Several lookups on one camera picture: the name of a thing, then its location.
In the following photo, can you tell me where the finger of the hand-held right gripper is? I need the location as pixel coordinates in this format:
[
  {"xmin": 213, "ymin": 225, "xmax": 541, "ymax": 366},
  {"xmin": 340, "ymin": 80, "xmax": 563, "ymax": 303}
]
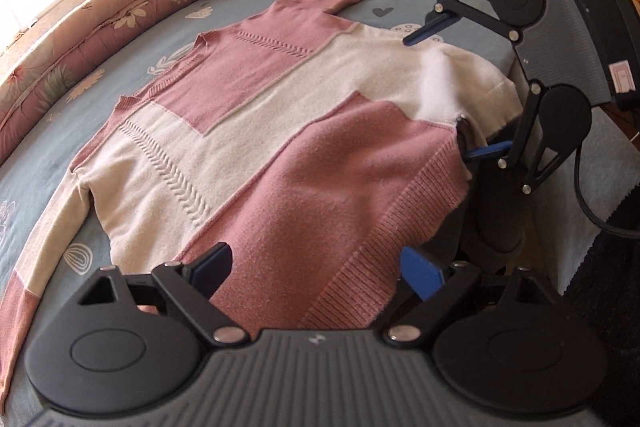
[
  {"xmin": 462, "ymin": 79, "xmax": 576, "ymax": 198},
  {"xmin": 402, "ymin": 0, "xmax": 523, "ymax": 48}
]

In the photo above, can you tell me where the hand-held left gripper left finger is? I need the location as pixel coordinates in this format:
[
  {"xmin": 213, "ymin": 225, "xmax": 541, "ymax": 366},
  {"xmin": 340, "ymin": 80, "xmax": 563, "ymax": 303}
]
[{"xmin": 77, "ymin": 242, "xmax": 251, "ymax": 348}]

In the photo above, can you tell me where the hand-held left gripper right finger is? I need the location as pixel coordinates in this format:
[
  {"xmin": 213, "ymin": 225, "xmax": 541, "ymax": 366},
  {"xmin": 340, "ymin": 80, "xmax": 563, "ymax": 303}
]
[{"xmin": 382, "ymin": 246, "xmax": 563, "ymax": 348}]

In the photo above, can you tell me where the pink and white knit sweater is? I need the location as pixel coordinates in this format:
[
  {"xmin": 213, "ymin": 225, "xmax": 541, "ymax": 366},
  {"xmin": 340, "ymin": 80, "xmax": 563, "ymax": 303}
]
[{"xmin": 0, "ymin": 0, "xmax": 523, "ymax": 400}]

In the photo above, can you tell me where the grey cloth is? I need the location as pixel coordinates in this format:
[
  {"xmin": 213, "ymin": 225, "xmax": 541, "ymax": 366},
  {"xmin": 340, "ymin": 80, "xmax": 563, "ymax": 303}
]
[{"xmin": 547, "ymin": 104, "xmax": 618, "ymax": 295}]

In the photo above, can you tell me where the folded pink floral quilt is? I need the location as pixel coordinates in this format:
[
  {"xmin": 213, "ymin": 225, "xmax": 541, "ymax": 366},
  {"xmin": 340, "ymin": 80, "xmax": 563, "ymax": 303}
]
[{"xmin": 0, "ymin": 0, "xmax": 221, "ymax": 168}]

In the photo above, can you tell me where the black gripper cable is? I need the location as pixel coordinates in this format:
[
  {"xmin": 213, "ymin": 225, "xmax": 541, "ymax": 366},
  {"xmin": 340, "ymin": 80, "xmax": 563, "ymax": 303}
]
[{"xmin": 574, "ymin": 139, "xmax": 640, "ymax": 235}]

